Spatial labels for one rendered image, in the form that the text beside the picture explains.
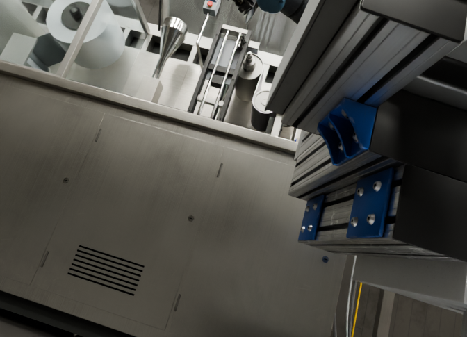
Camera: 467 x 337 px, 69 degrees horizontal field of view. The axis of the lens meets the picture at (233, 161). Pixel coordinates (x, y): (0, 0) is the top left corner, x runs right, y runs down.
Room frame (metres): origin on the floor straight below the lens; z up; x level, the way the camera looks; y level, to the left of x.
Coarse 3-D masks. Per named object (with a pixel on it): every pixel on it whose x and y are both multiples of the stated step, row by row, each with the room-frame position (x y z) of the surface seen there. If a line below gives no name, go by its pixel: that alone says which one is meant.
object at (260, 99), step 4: (260, 92) 1.50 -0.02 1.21; (264, 92) 1.50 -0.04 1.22; (268, 92) 1.50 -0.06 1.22; (256, 96) 1.50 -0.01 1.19; (260, 96) 1.50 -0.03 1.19; (264, 96) 1.50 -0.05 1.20; (256, 100) 1.50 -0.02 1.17; (260, 100) 1.50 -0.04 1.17; (264, 100) 1.50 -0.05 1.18; (256, 104) 1.50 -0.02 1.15; (260, 104) 1.50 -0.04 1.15; (264, 104) 1.49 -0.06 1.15; (260, 108) 1.50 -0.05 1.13; (264, 108) 1.50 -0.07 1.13; (264, 112) 1.50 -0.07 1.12
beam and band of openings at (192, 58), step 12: (156, 36) 1.90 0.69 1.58; (192, 36) 1.88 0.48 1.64; (144, 48) 1.90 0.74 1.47; (156, 48) 1.97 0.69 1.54; (180, 48) 1.95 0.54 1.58; (192, 48) 1.88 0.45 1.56; (204, 48) 1.87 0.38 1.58; (180, 60) 1.88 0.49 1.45; (192, 60) 1.88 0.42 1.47; (204, 60) 1.94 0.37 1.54; (264, 60) 1.83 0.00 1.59; (276, 60) 1.83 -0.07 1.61; (264, 72) 1.83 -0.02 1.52
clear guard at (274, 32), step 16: (176, 0) 1.76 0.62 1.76; (192, 0) 1.73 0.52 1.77; (224, 0) 1.68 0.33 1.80; (176, 16) 1.84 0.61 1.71; (192, 16) 1.81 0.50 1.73; (224, 16) 1.75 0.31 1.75; (240, 16) 1.72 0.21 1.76; (256, 16) 1.70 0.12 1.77; (272, 16) 1.67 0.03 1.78; (192, 32) 1.89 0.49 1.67; (208, 32) 1.86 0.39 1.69; (256, 32) 1.77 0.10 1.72; (272, 32) 1.74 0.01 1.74; (288, 32) 1.72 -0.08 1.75; (272, 48) 1.82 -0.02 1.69
